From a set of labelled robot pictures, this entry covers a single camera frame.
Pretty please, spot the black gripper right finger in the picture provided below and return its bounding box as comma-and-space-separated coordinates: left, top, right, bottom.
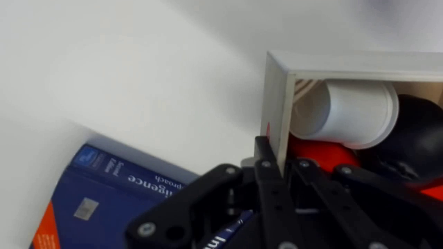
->
287, 156, 443, 249

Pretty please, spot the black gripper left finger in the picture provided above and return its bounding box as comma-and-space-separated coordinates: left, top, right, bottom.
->
125, 134, 304, 249

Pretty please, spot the small wooden box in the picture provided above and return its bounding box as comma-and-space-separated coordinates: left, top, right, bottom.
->
260, 48, 443, 177

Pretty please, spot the orange toy piece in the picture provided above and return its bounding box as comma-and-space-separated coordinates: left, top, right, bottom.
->
287, 137, 362, 174

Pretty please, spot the black round object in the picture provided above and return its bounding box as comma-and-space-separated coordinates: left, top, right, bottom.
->
365, 92, 443, 184

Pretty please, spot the white paper cup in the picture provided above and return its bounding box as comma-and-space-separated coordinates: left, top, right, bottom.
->
290, 78, 402, 150

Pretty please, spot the blue hardcover book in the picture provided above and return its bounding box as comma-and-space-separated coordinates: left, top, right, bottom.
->
28, 142, 255, 249

